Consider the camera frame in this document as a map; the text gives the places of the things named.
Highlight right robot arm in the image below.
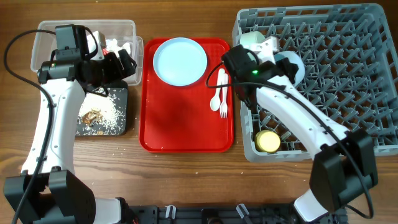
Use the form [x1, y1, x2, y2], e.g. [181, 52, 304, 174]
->
[221, 45, 378, 223]

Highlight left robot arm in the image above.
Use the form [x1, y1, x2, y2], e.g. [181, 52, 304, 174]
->
[3, 24, 139, 223]

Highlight white plastic spoon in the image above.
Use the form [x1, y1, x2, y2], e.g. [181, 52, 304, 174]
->
[210, 68, 225, 111]

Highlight yellow plastic cup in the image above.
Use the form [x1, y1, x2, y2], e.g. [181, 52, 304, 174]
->
[255, 130, 281, 153]

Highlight light blue bowl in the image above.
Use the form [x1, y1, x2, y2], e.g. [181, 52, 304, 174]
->
[274, 51, 305, 86]

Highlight light blue plate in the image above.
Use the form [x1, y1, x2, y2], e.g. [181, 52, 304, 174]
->
[153, 37, 208, 86]

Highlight brown food scraps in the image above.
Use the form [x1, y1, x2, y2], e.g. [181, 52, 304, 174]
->
[81, 109, 103, 126]

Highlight pink plastic fork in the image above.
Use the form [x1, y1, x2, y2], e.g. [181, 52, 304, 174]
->
[220, 73, 229, 119]

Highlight grey dishwasher rack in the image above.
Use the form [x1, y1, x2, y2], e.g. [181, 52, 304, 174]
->
[232, 4, 397, 156]

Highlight red serving tray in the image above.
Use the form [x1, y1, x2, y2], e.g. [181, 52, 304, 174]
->
[139, 38, 234, 153]

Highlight green bowl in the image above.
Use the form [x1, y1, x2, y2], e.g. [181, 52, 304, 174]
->
[239, 31, 266, 46]

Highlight clear plastic waste bin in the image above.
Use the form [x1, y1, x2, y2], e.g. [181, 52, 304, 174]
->
[30, 19, 144, 86]

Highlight black waste tray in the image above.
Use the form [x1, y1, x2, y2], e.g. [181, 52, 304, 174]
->
[74, 80, 129, 137]

